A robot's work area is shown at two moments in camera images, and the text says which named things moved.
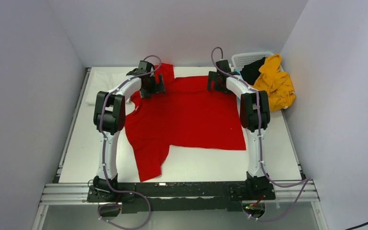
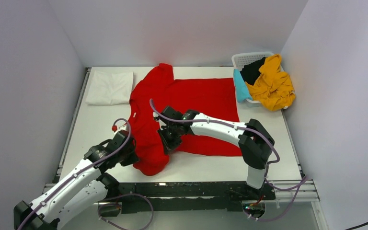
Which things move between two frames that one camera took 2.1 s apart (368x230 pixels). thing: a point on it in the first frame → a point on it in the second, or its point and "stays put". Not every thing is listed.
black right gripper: x=213 y=76 → x=168 y=146
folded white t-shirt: x=103 y=81 stays put
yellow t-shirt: x=274 y=80 stays put
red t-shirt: x=187 y=114 stays put
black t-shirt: x=250 y=72 stays put
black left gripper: x=158 y=88 → x=133 y=159
